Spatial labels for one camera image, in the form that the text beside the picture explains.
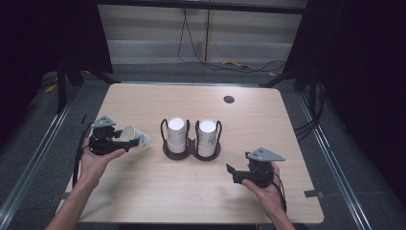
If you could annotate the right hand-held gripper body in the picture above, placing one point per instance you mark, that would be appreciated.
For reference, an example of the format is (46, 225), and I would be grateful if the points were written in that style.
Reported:
(261, 169)

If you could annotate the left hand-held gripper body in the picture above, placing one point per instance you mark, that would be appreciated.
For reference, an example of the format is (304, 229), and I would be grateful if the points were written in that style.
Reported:
(102, 143)

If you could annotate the floral paper cup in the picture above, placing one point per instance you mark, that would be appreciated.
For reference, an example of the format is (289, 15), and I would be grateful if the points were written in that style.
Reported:
(134, 132)

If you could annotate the stack of paper cups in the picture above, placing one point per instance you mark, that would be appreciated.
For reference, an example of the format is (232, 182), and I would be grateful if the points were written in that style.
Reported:
(176, 134)
(207, 137)

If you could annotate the dark brown cup holder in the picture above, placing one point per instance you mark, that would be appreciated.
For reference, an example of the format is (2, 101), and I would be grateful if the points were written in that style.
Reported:
(191, 148)

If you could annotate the person's left hand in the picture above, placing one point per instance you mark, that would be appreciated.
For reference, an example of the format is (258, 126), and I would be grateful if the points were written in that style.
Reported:
(92, 166)

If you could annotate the person's right hand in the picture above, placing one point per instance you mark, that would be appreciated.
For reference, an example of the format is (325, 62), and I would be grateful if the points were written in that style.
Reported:
(269, 198)

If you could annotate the black metal stand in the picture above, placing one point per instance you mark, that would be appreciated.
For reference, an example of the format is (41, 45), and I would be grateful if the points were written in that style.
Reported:
(61, 92)
(277, 80)

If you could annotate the dark round table grommet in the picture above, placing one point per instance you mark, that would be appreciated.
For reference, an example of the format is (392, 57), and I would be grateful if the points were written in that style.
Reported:
(229, 99)

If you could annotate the yellow floor scrap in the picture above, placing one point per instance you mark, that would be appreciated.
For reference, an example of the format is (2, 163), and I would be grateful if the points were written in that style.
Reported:
(236, 64)
(50, 88)

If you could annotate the black curtain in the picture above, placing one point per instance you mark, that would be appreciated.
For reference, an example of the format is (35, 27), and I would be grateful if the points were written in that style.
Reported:
(367, 64)
(32, 38)

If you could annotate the black metal crossbar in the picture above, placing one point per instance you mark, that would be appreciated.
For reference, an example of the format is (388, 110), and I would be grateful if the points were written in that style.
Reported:
(223, 7)

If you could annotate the grey table edge bracket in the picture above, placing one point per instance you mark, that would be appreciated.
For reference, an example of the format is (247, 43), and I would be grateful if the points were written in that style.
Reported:
(313, 193)
(64, 195)

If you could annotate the metal floor rail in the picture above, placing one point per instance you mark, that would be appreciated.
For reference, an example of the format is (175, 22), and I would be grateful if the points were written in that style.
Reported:
(333, 161)
(33, 161)

